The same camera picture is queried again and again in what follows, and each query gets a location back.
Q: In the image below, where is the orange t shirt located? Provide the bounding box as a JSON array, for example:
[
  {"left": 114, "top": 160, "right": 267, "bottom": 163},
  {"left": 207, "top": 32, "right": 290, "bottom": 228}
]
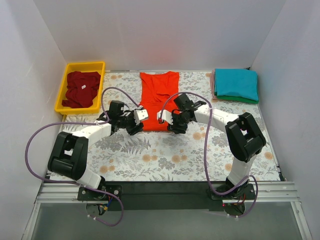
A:
[{"left": 140, "top": 71, "right": 180, "bottom": 132}]

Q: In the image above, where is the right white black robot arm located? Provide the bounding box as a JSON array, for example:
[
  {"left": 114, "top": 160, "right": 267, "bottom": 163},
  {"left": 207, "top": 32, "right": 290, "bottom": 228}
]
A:
[{"left": 156, "top": 91, "right": 266, "bottom": 199}]

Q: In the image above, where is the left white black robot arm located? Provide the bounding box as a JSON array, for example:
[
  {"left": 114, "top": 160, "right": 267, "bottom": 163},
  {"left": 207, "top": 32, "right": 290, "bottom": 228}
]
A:
[{"left": 47, "top": 100, "right": 149, "bottom": 200}]

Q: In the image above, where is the floral patterned table mat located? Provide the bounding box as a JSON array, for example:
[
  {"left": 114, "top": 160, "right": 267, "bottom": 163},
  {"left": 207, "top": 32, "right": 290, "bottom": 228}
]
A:
[{"left": 48, "top": 70, "right": 281, "bottom": 182}]

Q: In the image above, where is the folded pink t shirt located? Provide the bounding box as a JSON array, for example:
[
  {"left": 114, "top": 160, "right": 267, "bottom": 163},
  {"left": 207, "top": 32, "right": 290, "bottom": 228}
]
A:
[{"left": 210, "top": 70, "right": 217, "bottom": 100}]

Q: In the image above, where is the dark red t shirt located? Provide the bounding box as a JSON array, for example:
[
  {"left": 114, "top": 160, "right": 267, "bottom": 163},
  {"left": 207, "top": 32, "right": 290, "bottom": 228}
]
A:
[{"left": 62, "top": 71, "right": 101, "bottom": 109}]

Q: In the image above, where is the yellow plastic bin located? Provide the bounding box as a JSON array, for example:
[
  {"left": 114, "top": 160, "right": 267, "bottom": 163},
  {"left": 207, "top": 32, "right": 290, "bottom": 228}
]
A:
[{"left": 54, "top": 61, "right": 106, "bottom": 115}]

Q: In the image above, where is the folded green t shirt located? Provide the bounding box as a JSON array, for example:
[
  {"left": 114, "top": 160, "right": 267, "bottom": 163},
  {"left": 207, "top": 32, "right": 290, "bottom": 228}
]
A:
[{"left": 217, "top": 95, "right": 259, "bottom": 104}]

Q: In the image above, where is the folded teal t shirt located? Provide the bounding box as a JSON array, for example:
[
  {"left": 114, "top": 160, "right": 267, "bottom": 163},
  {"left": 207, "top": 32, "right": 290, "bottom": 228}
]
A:
[{"left": 213, "top": 68, "right": 259, "bottom": 103}]

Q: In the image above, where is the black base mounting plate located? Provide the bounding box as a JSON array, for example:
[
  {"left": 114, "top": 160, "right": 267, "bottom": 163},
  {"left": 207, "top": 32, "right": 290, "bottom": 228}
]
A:
[{"left": 77, "top": 181, "right": 256, "bottom": 214}]

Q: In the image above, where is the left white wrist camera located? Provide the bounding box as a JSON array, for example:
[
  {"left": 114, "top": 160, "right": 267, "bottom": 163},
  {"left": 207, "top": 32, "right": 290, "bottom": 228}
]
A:
[{"left": 133, "top": 108, "right": 149, "bottom": 125}]

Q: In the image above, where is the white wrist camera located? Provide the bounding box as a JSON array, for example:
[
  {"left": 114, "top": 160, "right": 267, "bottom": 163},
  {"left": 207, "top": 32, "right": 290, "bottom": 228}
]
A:
[
  {"left": 157, "top": 110, "right": 173, "bottom": 125},
  {"left": 133, "top": 108, "right": 149, "bottom": 125}
]

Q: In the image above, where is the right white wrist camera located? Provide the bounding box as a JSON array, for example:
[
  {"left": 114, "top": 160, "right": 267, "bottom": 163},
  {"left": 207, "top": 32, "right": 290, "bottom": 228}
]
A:
[{"left": 157, "top": 110, "right": 173, "bottom": 125}]

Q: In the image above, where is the aluminium frame rail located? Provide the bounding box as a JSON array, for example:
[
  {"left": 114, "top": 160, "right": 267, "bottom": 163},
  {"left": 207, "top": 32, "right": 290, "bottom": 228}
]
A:
[{"left": 22, "top": 181, "right": 312, "bottom": 240}]

